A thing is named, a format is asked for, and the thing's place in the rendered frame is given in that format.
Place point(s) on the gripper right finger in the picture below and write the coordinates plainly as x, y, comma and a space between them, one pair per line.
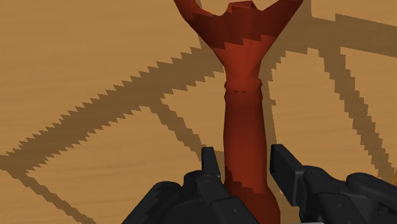
325, 189

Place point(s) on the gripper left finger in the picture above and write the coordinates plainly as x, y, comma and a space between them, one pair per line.
204, 192

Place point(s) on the red-brown wooden forked tool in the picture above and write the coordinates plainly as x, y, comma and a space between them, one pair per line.
245, 124

